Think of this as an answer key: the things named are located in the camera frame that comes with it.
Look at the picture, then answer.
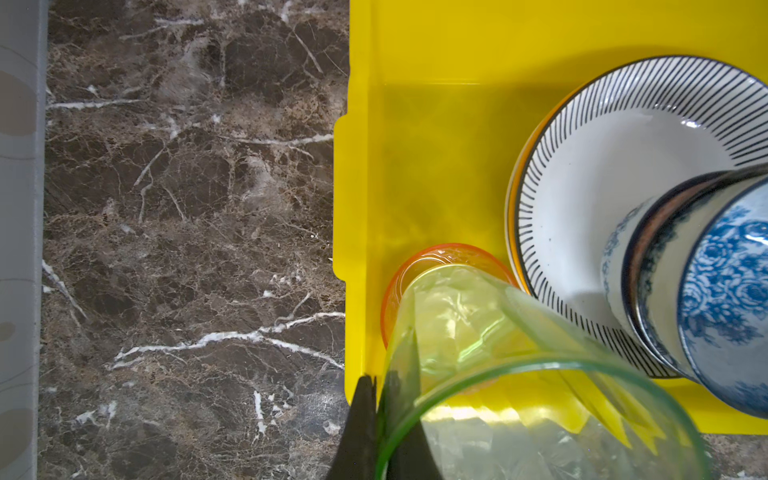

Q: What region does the yellow-rim dotted plate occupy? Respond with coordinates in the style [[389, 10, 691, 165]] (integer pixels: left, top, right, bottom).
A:
[[504, 83, 586, 296]]

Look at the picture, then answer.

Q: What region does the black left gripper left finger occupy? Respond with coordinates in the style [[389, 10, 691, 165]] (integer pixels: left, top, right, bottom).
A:
[[325, 375, 377, 480]]

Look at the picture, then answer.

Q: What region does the orange patterned bowl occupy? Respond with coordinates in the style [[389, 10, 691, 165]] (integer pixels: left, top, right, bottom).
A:
[[620, 169, 739, 355]]

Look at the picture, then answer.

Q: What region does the white black-striped-rim plate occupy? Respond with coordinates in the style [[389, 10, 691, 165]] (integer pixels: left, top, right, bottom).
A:
[[517, 55, 767, 379]]

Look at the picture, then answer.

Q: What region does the blue floral ceramic bowl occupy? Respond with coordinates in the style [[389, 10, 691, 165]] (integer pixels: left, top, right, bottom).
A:
[[600, 197, 658, 334]]

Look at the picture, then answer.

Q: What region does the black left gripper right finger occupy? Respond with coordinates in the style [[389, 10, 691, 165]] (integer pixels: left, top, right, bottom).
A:
[[379, 326, 445, 480]]

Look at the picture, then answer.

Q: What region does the yellow plastic bin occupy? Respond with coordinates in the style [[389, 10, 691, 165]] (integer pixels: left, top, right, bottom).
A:
[[333, 1, 767, 435]]

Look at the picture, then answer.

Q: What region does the green translucent cup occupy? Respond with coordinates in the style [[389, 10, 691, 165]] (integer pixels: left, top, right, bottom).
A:
[[386, 264, 712, 479]]

